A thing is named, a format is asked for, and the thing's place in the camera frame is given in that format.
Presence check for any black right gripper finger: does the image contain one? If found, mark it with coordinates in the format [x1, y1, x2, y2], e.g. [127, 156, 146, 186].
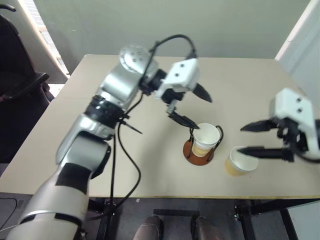
[240, 119, 279, 133]
[235, 145, 285, 160]

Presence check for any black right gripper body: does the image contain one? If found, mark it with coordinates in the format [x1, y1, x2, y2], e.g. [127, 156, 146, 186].
[275, 118, 310, 163]

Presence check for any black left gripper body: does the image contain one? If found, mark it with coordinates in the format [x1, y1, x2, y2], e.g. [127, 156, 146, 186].
[161, 87, 187, 117]

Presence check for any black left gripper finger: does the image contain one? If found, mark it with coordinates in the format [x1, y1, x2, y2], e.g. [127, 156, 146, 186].
[168, 110, 201, 130]
[192, 82, 213, 104]

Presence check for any white paper cup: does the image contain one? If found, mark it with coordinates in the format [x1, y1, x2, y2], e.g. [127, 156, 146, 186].
[193, 122, 221, 158]
[224, 145, 259, 178]

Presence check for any black office chair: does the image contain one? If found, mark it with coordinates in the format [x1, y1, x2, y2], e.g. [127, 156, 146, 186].
[0, 4, 55, 164]

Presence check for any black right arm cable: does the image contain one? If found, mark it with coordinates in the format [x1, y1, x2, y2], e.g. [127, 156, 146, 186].
[293, 152, 320, 165]

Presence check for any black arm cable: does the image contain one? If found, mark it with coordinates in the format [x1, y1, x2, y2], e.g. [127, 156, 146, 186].
[293, 152, 320, 165]
[86, 34, 198, 222]

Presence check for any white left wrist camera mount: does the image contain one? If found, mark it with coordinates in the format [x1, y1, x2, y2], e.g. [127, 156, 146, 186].
[154, 58, 200, 101]

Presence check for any wire cup holder brown base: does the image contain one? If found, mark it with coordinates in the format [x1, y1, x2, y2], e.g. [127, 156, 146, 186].
[182, 124, 224, 167]

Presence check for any black cable tie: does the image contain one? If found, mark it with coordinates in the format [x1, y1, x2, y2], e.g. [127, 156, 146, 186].
[119, 119, 144, 135]

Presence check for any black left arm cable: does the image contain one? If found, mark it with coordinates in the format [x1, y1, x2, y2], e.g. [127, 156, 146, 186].
[86, 34, 198, 222]

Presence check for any black table frame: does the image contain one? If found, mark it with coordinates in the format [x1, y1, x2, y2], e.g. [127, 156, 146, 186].
[87, 196, 320, 240]

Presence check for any black floor cable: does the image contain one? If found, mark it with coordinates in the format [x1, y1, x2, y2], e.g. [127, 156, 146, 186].
[0, 197, 19, 230]

